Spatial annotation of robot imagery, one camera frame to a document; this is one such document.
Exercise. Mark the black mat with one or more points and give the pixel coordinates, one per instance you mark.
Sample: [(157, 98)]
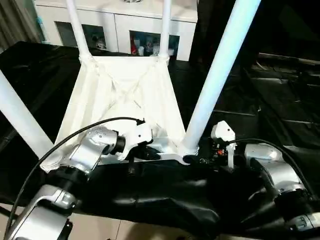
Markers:
[(35, 75)]

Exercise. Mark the black metal rail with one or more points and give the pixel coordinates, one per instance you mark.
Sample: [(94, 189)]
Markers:
[(290, 60)]

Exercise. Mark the grey curtain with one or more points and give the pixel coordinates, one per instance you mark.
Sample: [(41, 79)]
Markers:
[(17, 22)]

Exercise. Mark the white glass-door cabinet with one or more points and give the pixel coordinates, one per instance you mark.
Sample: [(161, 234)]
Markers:
[(120, 20)]

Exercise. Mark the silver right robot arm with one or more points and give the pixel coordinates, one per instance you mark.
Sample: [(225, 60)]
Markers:
[(275, 167)]

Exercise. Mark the white plastic table leg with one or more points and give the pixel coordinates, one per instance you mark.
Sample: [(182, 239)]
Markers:
[(22, 117), (220, 70), (164, 27), (77, 27)]

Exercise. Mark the white plastic table top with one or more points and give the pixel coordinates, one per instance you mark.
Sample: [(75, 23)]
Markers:
[(125, 85)]

